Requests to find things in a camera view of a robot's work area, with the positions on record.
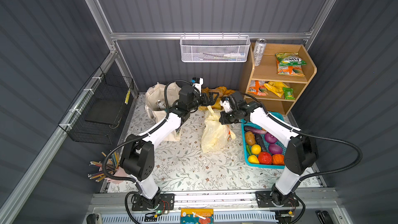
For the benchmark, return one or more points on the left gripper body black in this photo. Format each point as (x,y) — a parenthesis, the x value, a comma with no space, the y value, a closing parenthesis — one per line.
(201,101)

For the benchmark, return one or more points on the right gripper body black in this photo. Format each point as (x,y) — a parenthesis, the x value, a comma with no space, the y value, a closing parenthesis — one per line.
(229,117)

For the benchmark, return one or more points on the cream plastic grocery bag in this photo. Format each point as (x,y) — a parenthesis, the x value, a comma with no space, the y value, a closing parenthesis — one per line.
(215,136)

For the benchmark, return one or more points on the teal plastic basket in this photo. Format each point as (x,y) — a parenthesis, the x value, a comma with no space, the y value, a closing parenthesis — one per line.
(275,125)

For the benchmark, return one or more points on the silver can front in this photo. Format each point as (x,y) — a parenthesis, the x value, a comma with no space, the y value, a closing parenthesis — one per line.
(161,104)

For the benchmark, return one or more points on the silver can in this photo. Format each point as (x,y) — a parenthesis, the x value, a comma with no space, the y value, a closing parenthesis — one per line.
(161,104)
(259,49)

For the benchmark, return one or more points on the beige canvas tote bag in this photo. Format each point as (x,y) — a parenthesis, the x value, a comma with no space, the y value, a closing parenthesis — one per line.
(165,128)

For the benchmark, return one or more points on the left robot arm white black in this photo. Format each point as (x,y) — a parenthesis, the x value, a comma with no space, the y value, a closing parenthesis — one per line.
(137,159)

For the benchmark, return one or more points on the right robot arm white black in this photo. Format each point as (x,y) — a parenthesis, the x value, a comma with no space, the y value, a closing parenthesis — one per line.
(301,148)

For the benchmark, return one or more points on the bread rolls tray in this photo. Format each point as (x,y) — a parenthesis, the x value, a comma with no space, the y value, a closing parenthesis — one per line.
(223,91)

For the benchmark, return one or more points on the purple eggplant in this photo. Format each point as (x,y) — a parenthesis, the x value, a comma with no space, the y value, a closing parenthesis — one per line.
(254,130)

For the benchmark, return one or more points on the orange snack bag lower shelf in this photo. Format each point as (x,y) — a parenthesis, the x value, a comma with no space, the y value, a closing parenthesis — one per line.
(257,87)

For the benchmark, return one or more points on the orange snack bag shelf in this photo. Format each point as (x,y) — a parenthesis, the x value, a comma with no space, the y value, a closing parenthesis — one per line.
(257,87)
(295,70)

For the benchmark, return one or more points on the brown potato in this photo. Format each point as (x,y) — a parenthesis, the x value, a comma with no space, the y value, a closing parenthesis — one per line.
(250,138)

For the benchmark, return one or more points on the dark eggplant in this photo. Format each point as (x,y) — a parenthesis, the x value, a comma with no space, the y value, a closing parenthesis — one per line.
(260,141)

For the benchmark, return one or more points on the green chili pepper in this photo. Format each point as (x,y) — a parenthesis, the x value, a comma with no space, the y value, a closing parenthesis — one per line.
(248,149)

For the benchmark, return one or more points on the purple onion upper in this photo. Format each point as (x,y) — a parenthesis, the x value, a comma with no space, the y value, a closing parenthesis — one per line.
(269,138)

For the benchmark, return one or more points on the purple onion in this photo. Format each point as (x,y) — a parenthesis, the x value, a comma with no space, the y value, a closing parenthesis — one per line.
(269,138)
(275,149)

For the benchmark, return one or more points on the yellow snack bag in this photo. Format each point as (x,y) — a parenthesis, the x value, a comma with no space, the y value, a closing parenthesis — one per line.
(276,88)

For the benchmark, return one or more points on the yellow lemon left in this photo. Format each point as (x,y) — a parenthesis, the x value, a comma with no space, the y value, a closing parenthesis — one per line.
(256,149)

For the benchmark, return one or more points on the yellow lemon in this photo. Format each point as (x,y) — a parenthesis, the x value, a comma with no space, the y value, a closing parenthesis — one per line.
(256,149)
(253,159)

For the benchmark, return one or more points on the small green snack packet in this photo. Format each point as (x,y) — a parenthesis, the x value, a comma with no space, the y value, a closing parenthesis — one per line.
(288,93)

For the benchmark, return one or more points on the yellow lemon bottom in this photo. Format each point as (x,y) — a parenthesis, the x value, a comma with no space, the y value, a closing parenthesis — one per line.
(253,159)

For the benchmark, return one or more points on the white tube in basket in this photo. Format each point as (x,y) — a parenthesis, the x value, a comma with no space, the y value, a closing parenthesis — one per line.
(236,56)

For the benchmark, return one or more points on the purple onion lower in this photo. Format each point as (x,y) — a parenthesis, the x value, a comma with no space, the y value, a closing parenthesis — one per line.
(275,149)

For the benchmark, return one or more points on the red tomato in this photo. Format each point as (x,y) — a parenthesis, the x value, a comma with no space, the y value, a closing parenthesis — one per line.
(265,158)

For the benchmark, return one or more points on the wooden shelf unit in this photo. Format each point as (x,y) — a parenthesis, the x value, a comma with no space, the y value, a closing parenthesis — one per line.
(267,72)

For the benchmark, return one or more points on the orange pumpkin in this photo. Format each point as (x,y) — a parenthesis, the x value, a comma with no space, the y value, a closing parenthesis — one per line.
(278,160)

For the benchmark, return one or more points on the silver can rear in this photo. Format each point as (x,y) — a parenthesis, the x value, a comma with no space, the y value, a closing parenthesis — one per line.
(259,49)

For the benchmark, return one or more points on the green chips bag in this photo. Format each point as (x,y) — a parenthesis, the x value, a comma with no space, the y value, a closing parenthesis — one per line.
(289,59)

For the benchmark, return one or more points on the orange snack bag top shelf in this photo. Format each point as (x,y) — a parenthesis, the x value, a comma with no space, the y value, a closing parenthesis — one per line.
(295,70)

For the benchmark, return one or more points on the colourful box at front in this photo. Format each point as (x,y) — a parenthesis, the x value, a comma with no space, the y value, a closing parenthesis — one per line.
(197,216)

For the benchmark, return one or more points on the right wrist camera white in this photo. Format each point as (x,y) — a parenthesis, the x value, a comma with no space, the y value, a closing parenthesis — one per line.
(225,103)

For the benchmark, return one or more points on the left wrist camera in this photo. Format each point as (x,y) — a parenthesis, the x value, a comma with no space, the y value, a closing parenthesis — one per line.
(197,82)

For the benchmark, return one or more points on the white wire wall basket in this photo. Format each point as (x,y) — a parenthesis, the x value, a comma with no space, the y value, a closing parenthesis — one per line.
(192,47)

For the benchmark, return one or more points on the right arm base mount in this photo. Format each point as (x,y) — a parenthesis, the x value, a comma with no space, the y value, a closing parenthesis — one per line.
(275,199)

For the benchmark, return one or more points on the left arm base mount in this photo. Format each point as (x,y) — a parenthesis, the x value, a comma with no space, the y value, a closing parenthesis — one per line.
(161,202)

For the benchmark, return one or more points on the black wire wall basket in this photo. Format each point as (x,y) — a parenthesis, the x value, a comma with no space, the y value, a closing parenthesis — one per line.
(101,111)

